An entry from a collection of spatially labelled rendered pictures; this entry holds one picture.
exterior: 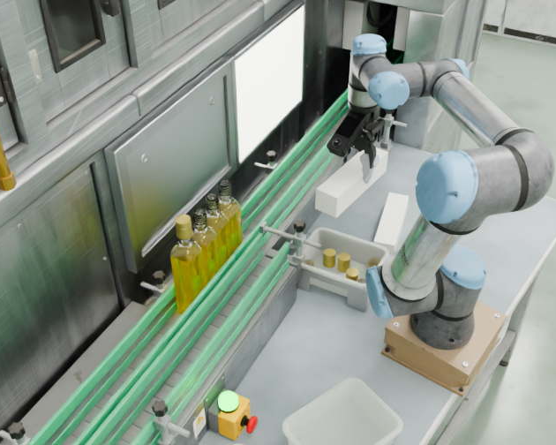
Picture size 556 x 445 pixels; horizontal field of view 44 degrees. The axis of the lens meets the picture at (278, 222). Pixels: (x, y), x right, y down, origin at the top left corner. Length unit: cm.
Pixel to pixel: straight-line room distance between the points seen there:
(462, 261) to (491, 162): 43
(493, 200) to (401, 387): 68
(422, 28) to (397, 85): 85
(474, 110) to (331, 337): 71
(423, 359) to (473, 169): 67
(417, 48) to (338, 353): 105
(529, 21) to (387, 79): 378
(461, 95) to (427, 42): 89
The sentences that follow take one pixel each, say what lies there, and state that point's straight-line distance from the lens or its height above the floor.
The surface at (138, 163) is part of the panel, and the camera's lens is 151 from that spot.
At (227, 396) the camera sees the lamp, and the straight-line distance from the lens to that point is 154.
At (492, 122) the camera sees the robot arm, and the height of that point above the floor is 143.
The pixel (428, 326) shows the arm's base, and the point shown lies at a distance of 165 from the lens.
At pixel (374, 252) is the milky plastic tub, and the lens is 192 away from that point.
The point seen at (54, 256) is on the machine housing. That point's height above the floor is 116.
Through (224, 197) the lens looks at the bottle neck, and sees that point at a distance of 162.
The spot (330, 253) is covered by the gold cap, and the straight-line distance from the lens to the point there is 191.
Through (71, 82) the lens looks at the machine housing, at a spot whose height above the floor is 148.
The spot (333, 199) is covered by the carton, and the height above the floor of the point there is 110.
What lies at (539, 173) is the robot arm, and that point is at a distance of 120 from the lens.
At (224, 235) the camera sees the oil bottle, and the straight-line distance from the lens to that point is 162.
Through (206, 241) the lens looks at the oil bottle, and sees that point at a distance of 155.
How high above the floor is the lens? 209
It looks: 40 degrees down
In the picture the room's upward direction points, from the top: straight up
